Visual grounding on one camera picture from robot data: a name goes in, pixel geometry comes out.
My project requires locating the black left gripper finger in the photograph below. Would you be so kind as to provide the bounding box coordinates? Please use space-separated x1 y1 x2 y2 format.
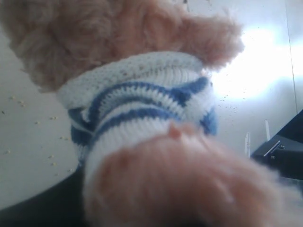
0 163 88 227

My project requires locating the tan teddy bear striped sweater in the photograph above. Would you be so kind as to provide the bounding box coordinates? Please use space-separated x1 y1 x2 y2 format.
0 0 303 227

